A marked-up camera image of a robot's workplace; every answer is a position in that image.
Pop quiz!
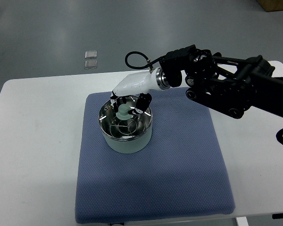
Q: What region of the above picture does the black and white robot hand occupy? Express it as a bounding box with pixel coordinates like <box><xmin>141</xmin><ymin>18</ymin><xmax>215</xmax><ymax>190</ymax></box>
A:
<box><xmin>110</xmin><ymin>70</ymin><xmax>163</xmax><ymax>115</ymax></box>

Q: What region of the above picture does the glass lid with green knob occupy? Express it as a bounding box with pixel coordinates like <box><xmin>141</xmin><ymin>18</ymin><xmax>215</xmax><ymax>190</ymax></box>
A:
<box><xmin>99</xmin><ymin>96</ymin><xmax>152</xmax><ymax>141</ymax></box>

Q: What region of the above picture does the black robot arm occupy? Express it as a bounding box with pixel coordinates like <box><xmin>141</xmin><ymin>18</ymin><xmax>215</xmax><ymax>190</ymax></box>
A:
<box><xmin>158</xmin><ymin>45</ymin><xmax>283</xmax><ymax>119</ymax></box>

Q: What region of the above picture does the mint green pot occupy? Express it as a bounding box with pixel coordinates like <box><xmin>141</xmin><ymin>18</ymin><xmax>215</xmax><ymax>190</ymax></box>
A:
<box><xmin>99</xmin><ymin>94</ymin><xmax>154</xmax><ymax>154</ymax></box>

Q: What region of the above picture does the blue quilted mat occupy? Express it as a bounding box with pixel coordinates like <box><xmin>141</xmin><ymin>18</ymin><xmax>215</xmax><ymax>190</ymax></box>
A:
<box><xmin>75</xmin><ymin>88</ymin><xmax>235</xmax><ymax>224</ymax></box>

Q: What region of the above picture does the white table leg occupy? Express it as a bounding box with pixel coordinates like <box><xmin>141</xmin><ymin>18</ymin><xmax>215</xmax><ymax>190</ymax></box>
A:
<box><xmin>236</xmin><ymin>217</ymin><xmax>249</xmax><ymax>226</ymax></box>

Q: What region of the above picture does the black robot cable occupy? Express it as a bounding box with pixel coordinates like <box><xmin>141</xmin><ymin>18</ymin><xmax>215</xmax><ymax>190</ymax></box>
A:
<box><xmin>125</xmin><ymin>51</ymin><xmax>167</xmax><ymax>73</ymax></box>

